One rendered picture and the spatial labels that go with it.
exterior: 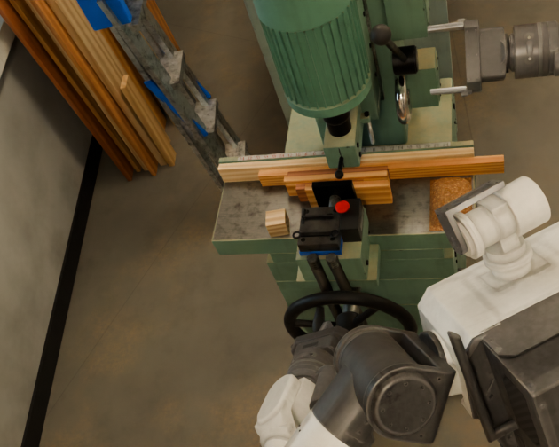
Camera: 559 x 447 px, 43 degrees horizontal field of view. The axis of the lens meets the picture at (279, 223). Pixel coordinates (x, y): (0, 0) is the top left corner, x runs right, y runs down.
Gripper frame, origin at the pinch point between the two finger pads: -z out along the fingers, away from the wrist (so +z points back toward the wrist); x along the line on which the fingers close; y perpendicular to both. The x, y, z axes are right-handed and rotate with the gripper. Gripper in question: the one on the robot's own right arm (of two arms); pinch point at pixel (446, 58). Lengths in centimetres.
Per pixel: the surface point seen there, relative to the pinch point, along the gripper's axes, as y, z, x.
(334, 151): 22.2, -25.2, 14.2
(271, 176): 34, -43, 19
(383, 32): -9.6, -9.3, -4.2
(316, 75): 0.6, -23.2, 0.5
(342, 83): 5.1, -19.4, 1.9
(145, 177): 157, -138, 20
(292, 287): 43, -42, 48
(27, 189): 103, -159, 20
